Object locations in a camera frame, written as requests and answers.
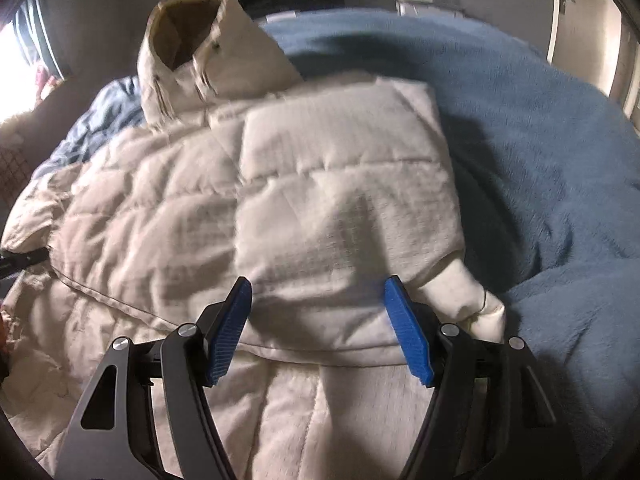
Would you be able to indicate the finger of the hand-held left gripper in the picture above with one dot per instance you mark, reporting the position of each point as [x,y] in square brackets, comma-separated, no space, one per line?
[22,259]

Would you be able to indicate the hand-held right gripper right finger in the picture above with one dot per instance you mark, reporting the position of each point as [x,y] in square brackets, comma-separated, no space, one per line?
[407,335]

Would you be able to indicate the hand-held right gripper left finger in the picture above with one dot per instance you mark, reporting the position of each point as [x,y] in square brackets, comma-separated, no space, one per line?
[229,335]

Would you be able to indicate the white puffer jacket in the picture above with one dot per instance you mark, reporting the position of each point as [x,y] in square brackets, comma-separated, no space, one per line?
[325,185]

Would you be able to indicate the blue-grey crumpled duvet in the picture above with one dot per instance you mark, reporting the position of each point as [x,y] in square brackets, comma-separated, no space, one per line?
[100,120]

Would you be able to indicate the bright window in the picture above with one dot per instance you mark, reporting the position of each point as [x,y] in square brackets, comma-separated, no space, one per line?
[12,75]

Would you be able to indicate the blue fleece blanket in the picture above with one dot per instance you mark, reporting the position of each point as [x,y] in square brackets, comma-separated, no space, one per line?
[525,160]

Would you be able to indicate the striped curtain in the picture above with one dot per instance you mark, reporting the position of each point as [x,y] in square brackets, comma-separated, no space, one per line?
[42,25]

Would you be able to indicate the white door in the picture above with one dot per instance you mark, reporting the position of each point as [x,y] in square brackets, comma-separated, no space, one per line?
[570,35]

